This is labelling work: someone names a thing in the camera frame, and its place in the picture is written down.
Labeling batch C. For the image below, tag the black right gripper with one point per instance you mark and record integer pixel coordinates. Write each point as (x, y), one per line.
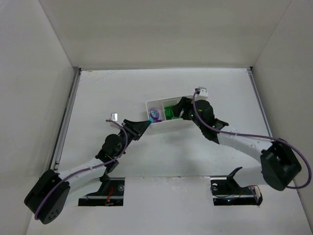
(187, 107)

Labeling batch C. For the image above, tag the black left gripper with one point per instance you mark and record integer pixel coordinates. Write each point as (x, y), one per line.
(130, 130)

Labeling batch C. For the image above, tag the small green lego brick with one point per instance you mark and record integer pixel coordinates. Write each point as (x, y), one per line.
(168, 111)

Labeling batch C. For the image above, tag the purple curved lego brick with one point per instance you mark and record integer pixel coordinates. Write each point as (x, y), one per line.
(155, 115)

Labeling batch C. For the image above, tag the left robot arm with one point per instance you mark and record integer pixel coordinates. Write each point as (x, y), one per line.
(48, 196)

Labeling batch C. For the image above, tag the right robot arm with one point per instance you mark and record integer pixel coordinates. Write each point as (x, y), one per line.
(278, 163)

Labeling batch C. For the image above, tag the white divided plastic container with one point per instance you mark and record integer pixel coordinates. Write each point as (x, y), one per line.
(160, 104)

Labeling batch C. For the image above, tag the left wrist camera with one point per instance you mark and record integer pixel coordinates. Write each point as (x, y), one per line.
(114, 117)

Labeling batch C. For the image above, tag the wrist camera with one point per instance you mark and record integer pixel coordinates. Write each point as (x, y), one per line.
(114, 117)
(201, 93)

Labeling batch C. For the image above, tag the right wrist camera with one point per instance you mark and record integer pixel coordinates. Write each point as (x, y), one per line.
(201, 93)

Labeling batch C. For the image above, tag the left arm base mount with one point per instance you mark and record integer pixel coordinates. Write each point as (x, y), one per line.
(109, 194)

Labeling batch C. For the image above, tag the right aluminium rail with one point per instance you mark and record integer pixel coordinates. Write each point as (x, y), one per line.
(250, 73)

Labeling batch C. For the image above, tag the aluminium rail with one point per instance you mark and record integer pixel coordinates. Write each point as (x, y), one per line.
(60, 141)
(250, 73)

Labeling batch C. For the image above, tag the left aluminium rail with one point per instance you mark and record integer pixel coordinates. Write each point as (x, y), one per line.
(60, 141)

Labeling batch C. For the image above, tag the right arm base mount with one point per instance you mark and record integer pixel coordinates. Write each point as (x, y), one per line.
(227, 192)

